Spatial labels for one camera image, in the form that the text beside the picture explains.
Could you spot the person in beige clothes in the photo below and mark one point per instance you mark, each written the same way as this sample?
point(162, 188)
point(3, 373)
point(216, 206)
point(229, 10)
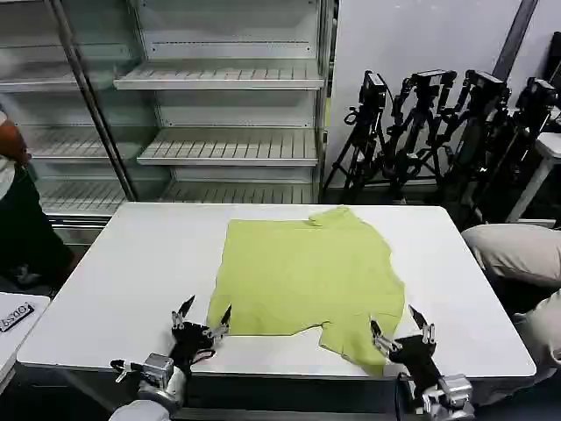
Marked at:
point(513, 254)

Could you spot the yellow-green shirt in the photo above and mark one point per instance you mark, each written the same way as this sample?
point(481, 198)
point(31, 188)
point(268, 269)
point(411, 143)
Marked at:
point(307, 276)

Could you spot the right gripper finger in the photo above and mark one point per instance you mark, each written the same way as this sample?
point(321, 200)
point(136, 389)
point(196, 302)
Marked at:
point(380, 338)
point(426, 332)

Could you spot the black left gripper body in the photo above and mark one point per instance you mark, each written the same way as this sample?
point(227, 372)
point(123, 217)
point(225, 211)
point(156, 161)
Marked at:
point(189, 340)

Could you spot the glass door with metal frame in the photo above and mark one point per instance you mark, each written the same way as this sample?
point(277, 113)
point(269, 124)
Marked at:
point(52, 109)

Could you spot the empty white display shelf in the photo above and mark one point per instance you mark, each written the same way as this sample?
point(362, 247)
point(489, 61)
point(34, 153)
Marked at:
point(228, 79)

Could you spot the white desk with label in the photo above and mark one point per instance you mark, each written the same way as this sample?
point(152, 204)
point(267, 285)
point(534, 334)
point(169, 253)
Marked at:
point(17, 333)

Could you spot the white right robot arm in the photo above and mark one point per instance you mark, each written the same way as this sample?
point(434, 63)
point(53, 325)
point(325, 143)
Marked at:
point(451, 394)

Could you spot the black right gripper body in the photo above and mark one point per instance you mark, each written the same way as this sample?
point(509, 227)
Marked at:
point(414, 355)

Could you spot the person in dark clothes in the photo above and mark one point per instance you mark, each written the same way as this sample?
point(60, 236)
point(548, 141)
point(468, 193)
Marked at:
point(22, 219)

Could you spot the small white side table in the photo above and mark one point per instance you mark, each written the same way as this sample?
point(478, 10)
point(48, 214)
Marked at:
point(550, 147)

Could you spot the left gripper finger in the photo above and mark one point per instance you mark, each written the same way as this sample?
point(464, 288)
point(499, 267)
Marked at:
point(179, 316)
point(221, 326)

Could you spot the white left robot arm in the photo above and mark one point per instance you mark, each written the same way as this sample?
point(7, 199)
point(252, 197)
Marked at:
point(153, 401)

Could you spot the black printed label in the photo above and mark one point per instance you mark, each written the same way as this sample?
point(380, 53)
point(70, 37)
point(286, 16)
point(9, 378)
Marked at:
point(15, 316)

